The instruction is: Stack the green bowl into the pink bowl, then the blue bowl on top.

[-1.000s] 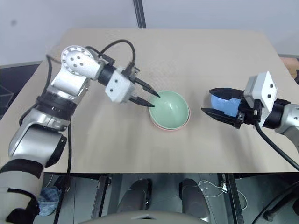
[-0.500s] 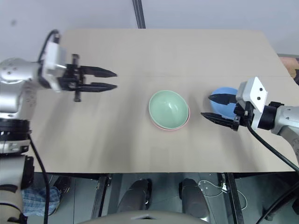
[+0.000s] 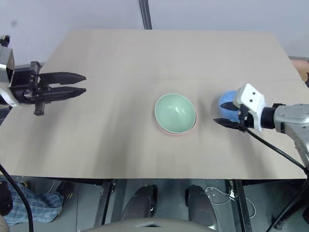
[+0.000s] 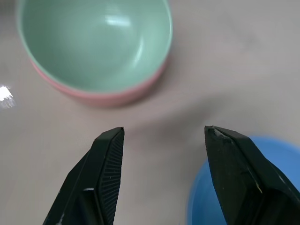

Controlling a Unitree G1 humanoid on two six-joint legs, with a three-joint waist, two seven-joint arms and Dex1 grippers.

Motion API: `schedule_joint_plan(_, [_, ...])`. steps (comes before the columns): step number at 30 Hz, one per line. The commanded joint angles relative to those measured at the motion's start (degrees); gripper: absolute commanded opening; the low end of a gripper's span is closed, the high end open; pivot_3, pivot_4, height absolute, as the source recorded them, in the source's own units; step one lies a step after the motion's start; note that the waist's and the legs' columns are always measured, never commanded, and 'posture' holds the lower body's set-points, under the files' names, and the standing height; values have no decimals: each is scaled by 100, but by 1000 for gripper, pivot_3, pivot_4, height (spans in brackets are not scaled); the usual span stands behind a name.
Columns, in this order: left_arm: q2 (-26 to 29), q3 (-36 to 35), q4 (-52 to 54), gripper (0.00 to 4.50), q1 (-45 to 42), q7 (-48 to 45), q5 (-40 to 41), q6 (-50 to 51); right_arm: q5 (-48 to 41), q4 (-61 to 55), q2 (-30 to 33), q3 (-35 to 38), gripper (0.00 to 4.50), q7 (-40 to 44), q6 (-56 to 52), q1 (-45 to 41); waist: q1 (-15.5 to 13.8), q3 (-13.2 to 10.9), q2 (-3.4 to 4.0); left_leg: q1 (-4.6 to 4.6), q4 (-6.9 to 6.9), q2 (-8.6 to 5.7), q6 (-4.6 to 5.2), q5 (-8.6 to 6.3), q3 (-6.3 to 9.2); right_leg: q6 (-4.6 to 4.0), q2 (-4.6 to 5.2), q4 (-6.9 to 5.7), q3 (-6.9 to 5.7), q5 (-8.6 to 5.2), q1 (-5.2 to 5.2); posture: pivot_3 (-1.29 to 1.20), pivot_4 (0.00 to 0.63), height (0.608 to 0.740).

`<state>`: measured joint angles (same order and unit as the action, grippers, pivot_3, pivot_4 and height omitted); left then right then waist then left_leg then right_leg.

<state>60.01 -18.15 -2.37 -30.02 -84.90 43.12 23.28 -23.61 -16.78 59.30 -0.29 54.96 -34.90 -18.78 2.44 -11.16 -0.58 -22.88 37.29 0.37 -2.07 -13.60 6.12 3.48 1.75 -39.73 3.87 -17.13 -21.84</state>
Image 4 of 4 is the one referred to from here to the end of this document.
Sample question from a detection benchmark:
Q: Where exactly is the green bowl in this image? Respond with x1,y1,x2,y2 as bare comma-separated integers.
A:
16,0,173,94

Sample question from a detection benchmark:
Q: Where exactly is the pink bowl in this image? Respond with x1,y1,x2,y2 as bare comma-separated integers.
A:
30,57,166,106

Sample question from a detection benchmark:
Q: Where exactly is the blue bowl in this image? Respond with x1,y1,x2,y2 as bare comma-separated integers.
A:
186,135,300,225

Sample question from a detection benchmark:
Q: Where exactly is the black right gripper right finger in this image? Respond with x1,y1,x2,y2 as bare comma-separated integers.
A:
204,125,300,225

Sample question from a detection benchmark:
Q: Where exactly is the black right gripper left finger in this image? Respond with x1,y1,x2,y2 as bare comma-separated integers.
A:
42,127,125,225

